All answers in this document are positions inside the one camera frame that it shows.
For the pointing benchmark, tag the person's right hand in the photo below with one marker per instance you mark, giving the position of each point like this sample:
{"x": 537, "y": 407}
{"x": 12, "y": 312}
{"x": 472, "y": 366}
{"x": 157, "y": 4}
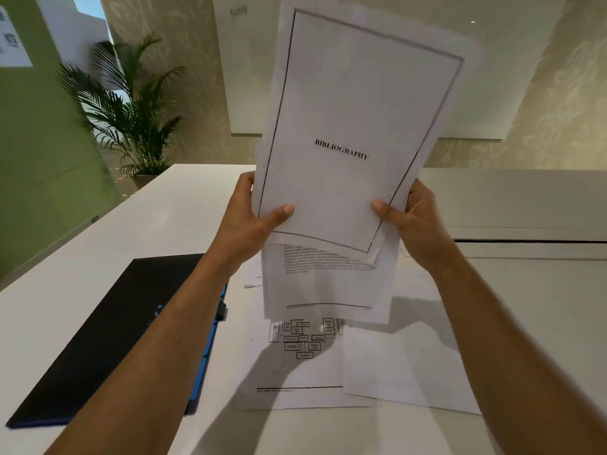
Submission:
{"x": 422, "y": 227}

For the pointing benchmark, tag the person's left hand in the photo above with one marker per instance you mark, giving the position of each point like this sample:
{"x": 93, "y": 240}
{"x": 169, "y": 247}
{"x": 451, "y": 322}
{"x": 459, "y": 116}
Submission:
{"x": 237, "y": 232}

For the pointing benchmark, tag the workflow diagram paper sheet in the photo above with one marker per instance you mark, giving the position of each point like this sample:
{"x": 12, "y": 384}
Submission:
{"x": 303, "y": 371}

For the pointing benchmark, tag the black folder with smiley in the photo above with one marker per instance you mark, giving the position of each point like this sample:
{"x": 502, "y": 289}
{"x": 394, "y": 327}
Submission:
{"x": 95, "y": 350}

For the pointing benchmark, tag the person's right forearm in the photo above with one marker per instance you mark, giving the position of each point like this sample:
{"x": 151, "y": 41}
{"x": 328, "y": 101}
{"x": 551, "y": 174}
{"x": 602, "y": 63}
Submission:
{"x": 521, "y": 374}

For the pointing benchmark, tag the person's left forearm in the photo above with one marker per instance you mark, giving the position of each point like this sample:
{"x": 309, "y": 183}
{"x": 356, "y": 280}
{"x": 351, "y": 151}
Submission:
{"x": 142, "y": 374}

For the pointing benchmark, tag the beige plant pot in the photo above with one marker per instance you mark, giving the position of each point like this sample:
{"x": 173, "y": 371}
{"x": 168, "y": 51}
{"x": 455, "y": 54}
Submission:
{"x": 142, "y": 180}

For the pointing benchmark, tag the green palm plant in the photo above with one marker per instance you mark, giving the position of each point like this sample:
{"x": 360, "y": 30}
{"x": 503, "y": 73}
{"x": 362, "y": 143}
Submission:
{"x": 137, "y": 137}

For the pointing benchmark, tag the large white wall board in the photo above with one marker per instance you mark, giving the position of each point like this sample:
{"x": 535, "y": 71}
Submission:
{"x": 498, "y": 66}

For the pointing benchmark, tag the white wall notice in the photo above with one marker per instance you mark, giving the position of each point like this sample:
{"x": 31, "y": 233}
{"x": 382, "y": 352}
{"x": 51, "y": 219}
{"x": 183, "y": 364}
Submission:
{"x": 14, "y": 42}

